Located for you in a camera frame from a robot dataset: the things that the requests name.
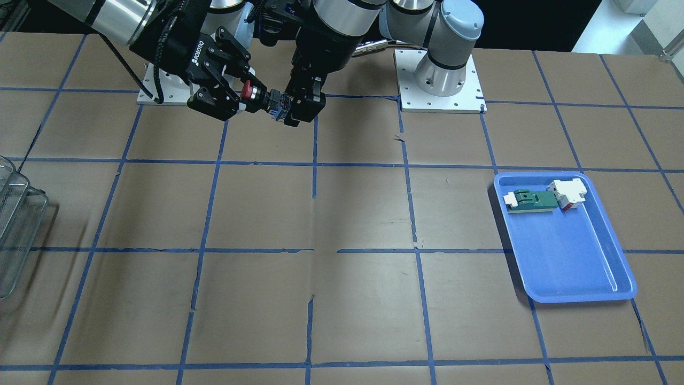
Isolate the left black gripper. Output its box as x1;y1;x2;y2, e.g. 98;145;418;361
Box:
284;27;362;127

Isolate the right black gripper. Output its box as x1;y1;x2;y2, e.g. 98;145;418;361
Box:
130;1;267;122

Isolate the red emergency stop button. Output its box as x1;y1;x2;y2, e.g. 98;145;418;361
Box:
240;80;291;122

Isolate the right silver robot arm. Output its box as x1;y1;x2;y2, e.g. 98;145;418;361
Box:
53;1;268;121

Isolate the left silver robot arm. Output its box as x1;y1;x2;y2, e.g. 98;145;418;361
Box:
273;1;486;127

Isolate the green white connector block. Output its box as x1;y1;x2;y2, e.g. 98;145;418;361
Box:
503;189;558;213

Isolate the blue plastic tray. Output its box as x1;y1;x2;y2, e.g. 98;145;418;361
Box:
493;171;638;304

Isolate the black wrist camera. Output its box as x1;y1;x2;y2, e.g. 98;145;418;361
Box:
248;1;312;47

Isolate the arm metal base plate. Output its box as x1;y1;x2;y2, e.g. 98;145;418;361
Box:
137;63;199;106
394;50;488;114

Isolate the silver wire mesh shelf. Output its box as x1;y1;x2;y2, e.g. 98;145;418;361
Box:
1;157;49;299

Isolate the white red switch block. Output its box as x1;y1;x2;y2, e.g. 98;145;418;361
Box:
546;178;588;212

